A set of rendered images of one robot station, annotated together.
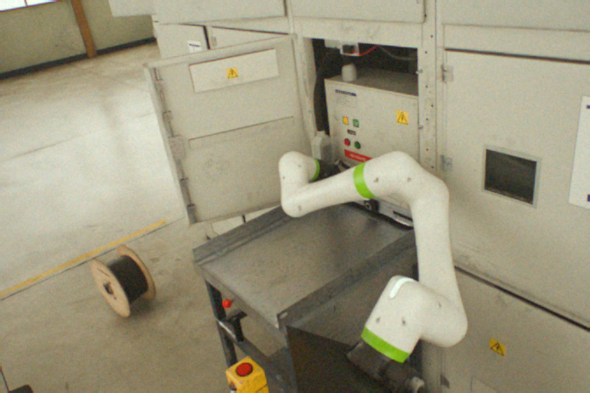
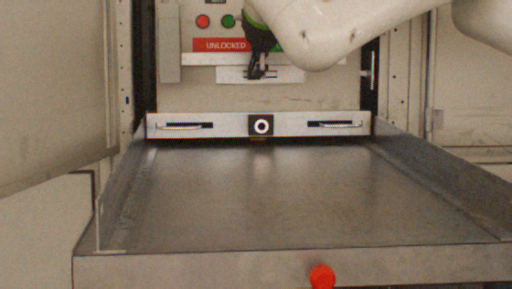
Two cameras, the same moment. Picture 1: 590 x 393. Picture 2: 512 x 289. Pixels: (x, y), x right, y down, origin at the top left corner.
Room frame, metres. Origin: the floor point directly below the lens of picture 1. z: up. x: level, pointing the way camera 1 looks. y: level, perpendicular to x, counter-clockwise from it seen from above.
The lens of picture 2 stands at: (1.15, 0.98, 1.13)
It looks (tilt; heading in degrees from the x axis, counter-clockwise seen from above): 7 degrees down; 300
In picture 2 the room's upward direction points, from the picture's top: straight up
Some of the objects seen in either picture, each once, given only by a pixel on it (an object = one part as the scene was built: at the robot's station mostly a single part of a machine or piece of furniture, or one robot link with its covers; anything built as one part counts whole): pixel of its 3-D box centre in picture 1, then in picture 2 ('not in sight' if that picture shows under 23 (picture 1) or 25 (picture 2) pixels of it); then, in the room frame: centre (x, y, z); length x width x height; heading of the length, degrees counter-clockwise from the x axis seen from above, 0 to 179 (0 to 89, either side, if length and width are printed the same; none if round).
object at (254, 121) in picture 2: (370, 204); (261, 124); (1.86, -0.31, 0.90); 0.06 x 0.03 x 0.05; 35
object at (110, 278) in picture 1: (123, 280); not in sight; (2.61, 1.12, 0.20); 0.40 x 0.22 x 0.40; 44
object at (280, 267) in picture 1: (306, 257); (282, 197); (1.65, -0.01, 0.82); 0.68 x 0.62 x 0.06; 125
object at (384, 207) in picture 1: (377, 201); (259, 123); (1.88, -0.34, 0.89); 0.54 x 0.05 x 0.06; 35
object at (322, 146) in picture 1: (324, 154); (169, 43); (2.00, -0.15, 1.09); 0.08 x 0.05 x 0.17; 125
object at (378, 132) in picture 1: (370, 147); (260, 17); (1.87, -0.32, 1.15); 0.48 x 0.01 x 0.48; 35
